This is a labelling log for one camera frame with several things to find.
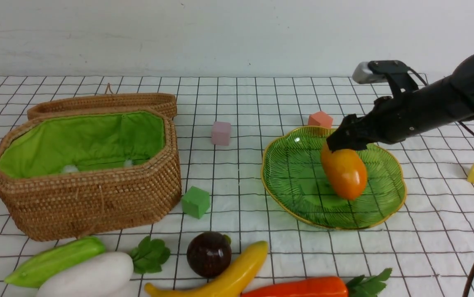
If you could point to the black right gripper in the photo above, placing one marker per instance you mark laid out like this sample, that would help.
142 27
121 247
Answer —
388 122

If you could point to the green foam cube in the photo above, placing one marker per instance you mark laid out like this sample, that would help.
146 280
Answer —
196 202

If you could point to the woven rattan basket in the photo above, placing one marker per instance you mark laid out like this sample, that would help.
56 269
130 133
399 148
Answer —
81 172

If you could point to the pink foam cube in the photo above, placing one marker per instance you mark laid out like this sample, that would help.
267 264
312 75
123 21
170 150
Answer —
221 133

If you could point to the orange toy carrot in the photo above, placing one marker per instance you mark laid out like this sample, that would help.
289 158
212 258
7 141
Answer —
329 286

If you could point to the white black grid tablecloth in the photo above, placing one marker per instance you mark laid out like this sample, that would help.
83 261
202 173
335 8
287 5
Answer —
429 243

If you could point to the woven rattan basket lid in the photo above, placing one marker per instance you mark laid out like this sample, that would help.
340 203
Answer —
164 103

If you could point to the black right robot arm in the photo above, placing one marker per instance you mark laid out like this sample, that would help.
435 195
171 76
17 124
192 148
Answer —
410 110

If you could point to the white toy radish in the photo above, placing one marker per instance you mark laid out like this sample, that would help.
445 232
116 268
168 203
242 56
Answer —
107 273

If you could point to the orange yellow toy mango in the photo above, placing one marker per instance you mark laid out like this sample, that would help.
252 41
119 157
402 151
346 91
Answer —
345 171

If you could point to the yellow toy banana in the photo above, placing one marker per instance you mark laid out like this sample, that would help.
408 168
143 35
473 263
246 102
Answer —
231 283

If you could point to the orange foam cube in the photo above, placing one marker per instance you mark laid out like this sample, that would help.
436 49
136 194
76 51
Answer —
321 119

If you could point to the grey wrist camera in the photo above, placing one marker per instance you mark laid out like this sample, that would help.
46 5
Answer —
393 72

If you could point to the green glass leaf plate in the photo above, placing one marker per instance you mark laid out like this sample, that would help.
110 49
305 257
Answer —
293 176

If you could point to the green toy cucumber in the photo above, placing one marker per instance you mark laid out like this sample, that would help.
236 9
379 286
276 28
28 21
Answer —
39 268

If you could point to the dark purple toy passionfruit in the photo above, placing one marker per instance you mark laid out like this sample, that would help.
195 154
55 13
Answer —
209 254

